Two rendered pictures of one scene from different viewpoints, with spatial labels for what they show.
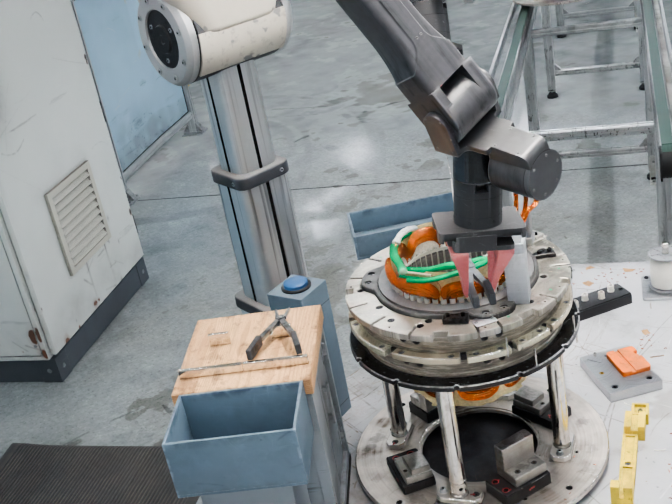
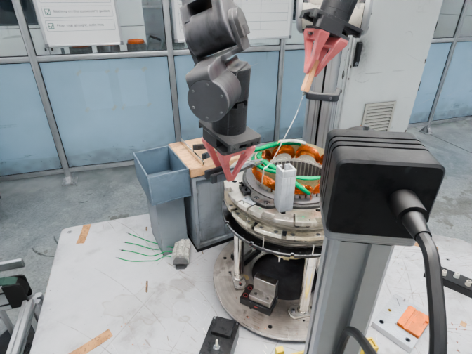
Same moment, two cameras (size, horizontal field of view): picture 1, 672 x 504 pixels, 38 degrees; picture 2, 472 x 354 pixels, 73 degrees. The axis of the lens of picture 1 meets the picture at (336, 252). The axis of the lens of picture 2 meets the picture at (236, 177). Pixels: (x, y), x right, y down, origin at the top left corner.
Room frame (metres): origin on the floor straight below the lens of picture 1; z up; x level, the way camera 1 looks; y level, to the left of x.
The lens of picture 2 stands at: (0.77, -0.59, 1.46)
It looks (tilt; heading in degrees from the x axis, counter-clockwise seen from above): 30 degrees down; 54
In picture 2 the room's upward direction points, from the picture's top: straight up
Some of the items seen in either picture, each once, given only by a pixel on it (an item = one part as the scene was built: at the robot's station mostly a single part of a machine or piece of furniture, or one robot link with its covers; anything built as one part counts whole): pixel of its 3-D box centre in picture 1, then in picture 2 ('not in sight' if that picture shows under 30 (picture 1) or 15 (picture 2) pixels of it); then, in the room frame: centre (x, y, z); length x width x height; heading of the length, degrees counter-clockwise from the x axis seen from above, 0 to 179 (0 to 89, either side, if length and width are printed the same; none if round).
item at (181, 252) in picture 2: not in sight; (181, 251); (1.06, 0.08, 0.80); 0.10 x 0.05 x 0.04; 55
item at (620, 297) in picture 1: (589, 304); (456, 282); (1.60, -0.45, 0.79); 0.15 x 0.05 x 0.02; 104
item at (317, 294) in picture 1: (310, 352); not in sight; (1.43, 0.07, 0.91); 0.07 x 0.07 x 0.25; 51
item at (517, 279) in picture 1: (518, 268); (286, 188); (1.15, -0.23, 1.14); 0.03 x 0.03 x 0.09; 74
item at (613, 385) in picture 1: (619, 371); (402, 320); (1.37, -0.43, 0.79); 0.12 x 0.09 x 0.02; 6
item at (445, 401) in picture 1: (451, 439); (239, 249); (1.13, -0.11, 0.91); 0.02 x 0.02 x 0.21
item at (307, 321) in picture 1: (251, 354); (211, 152); (1.21, 0.14, 1.05); 0.20 x 0.19 x 0.02; 172
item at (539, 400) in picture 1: (533, 398); not in sight; (1.29, -0.26, 0.83); 0.05 x 0.04 x 0.02; 38
